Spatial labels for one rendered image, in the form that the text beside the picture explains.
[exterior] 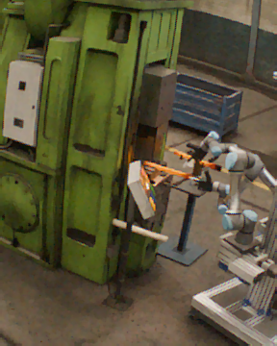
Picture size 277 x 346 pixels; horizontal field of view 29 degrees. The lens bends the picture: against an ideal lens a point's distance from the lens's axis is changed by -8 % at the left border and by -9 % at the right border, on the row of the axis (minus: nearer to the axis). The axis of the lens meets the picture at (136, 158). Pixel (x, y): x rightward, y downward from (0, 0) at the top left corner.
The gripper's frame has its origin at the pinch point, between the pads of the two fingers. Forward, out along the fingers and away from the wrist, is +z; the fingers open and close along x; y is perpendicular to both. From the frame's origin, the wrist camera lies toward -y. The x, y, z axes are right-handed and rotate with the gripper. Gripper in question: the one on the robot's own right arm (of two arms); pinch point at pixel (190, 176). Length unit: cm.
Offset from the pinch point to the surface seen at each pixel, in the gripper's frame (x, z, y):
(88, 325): -104, 24, 100
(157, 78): -17, 31, -74
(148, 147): 23, 47, -4
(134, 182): -74, 13, -18
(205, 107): 371, 112, 55
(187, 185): 42, 15, 28
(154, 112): -17, 29, -47
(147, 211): -70, 3, 2
